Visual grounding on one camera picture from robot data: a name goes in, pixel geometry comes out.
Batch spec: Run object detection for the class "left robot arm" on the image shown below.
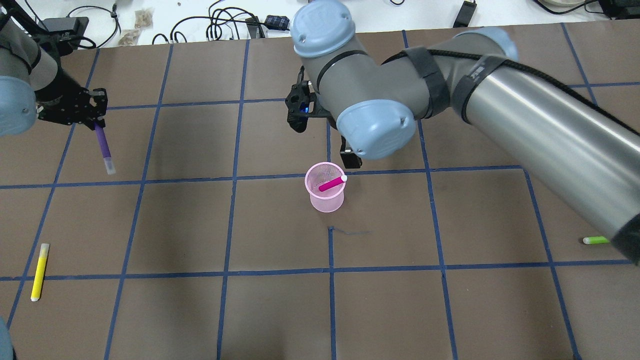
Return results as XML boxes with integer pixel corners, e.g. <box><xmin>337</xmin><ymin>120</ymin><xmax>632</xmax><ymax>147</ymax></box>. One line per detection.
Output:
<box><xmin>0</xmin><ymin>14</ymin><xmax>108</xmax><ymax>136</ymax></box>

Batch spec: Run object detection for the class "green pen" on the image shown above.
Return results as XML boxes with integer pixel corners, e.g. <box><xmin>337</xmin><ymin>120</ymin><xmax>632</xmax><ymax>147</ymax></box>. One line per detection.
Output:
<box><xmin>582</xmin><ymin>235</ymin><xmax>610</xmax><ymax>245</ymax></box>

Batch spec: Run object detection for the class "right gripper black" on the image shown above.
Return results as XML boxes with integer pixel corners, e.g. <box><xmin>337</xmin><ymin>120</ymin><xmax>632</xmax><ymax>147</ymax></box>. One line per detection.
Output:
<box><xmin>285</xmin><ymin>66</ymin><xmax>362</xmax><ymax>170</ymax></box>

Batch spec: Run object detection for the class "pink mesh cup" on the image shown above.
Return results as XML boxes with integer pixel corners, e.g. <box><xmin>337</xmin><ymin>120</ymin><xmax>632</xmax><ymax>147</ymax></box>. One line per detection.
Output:
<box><xmin>304</xmin><ymin>162</ymin><xmax>346</xmax><ymax>214</ymax></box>

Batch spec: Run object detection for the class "purple pen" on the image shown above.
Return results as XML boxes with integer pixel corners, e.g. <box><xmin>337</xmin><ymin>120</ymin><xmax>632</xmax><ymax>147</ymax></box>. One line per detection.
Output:
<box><xmin>94</xmin><ymin>123</ymin><xmax>116</xmax><ymax>175</ymax></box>

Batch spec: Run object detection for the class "pink pen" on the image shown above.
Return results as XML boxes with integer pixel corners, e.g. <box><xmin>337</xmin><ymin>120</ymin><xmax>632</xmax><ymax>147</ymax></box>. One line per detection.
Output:
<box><xmin>318</xmin><ymin>175</ymin><xmax>348</xmax><ymax>193</ymax></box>

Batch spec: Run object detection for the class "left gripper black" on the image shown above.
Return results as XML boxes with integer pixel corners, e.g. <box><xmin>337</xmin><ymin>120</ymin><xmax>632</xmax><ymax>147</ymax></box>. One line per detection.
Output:
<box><xmin>36</xmin><ymin>75</ymin><xmax>108</xmax><ymax>130</ymax></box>

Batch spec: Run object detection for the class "yellow pen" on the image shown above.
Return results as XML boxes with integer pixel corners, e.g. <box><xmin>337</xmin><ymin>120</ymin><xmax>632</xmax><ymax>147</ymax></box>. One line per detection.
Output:
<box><xmin>30</xmin><ymin>243</ymin><xmax>50</xmax><ymax>302</ymax></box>

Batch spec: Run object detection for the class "black power adapter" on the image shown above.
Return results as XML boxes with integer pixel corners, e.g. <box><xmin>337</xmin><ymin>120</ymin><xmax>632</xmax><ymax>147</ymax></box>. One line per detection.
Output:
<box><xmin>452</xmin><ymin>0</ymin><xmax>477</xmax><ymax>28</ymax></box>

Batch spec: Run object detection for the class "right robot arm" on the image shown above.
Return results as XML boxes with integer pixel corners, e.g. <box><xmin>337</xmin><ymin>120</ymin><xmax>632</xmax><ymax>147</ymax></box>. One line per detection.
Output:
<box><xmin>288</xmin><ymin>0</ymin><xmax>640</xmax><ymax>265</ymax></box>

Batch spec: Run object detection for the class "small black cable loop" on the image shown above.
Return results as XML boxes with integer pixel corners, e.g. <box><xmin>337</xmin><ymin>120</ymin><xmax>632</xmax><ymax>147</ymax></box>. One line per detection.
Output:
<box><xmin>67</xmin><ymin>4</ymin><xmax>122</xmax><ymax>49</ymax></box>

